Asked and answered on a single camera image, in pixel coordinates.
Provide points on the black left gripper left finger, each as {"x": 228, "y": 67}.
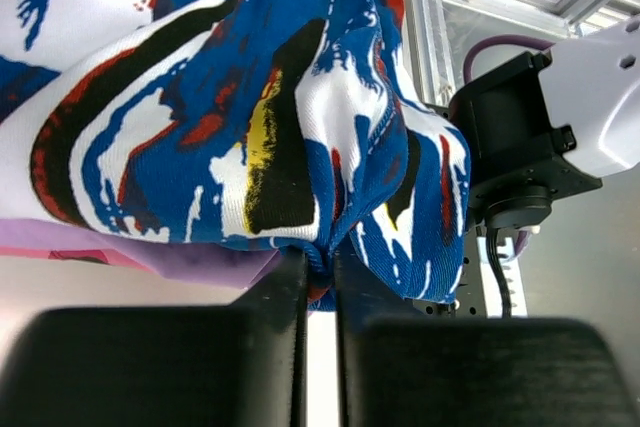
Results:
{"x": 240, "y": 364}

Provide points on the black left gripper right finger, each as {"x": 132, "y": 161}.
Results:
{"x": 400, "y": 367}

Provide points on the blue patterned trousers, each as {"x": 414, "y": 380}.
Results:
{"x": 255, "y": 125}

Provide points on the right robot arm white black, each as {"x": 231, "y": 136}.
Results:
{"x": 550, "y": 124}

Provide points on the purple folded trousers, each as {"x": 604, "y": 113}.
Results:
{"x": 197, "y": 263}

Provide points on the pink patterned folded trousers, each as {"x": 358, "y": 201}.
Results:
{"x": 98, "y": 256}

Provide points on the white slotted cable duct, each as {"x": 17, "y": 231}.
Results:
{"x": 511, "y": 270}

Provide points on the aluminium mounting rail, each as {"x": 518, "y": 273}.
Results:
{"x": 500, "y": 2}

